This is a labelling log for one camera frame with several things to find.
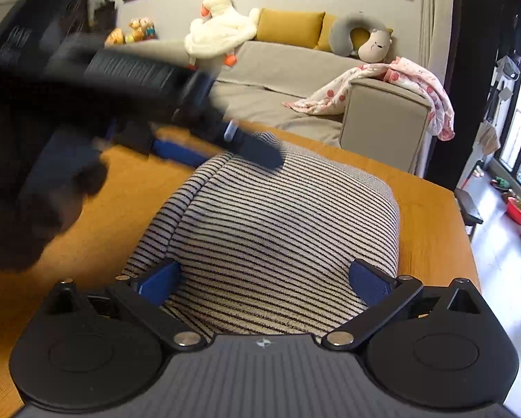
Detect person's left hand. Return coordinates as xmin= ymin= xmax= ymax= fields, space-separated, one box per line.
xmin=0 ymin=152 xmax=110 ymax=271

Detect beige hanging cloth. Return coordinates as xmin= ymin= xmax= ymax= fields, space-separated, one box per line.
xmin=478 ymin=122 xmax=501 ymax=155

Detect pink printed blanket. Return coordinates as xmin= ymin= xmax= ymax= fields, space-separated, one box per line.
xmin=283 ymin=56 xmax=456 ymax=141

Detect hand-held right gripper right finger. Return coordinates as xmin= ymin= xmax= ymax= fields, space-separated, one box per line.
xmin=321 ymin=259 xmax=487 ymax=351

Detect beige curtain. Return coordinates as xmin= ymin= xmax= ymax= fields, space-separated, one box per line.
xmin=419 ymin=0 xmax=455 ymax=92

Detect grey neck pillow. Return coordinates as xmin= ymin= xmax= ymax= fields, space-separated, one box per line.
xmin=329 ymin=12 xmax=374 ymax=57

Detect white floor stand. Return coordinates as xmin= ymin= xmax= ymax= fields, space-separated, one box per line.
xmin=458 ymin=54 xmax=521 ymax=184

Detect grey sofa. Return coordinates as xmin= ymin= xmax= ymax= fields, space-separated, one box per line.
xmin=117 ymin=39 xmax=433 ymax=175

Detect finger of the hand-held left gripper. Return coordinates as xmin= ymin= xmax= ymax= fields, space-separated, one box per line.
xmin=185 ymin=103 xmax=284 ymax=171
xmin=151 ymin=137 xmax=210 ymax=169

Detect large yellow cushion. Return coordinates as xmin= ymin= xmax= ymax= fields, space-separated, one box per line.
xmin=255 ymin=8 xmax=326 ymax=48

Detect colourful small plush toys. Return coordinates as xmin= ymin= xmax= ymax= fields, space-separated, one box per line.
xmin=127 ymin=17 xmax=159 ymax=42

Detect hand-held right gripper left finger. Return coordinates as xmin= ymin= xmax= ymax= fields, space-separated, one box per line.
xmin=38 ymin=258 xmax=206 ymax=351

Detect glass fish tank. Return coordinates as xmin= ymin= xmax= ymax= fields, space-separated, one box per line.
xmin=71 ymin=0 xmax=115 ymax=31

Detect beige bear plush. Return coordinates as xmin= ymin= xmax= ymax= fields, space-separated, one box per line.
xmin=358 ymin=28 xmax=394 ymax=64

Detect grey striped sweater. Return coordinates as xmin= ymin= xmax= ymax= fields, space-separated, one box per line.
xmin=121 ymin=133 xmax=402 ymax=342

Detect white goose plush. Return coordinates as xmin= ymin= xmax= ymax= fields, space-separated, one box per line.
xmin=184 ymin=0 xmax=261 ymax=70

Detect dark wooden stool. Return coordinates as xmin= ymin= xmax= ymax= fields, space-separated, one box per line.
xmin=454 ymin=187 xmax=484 ymax=242

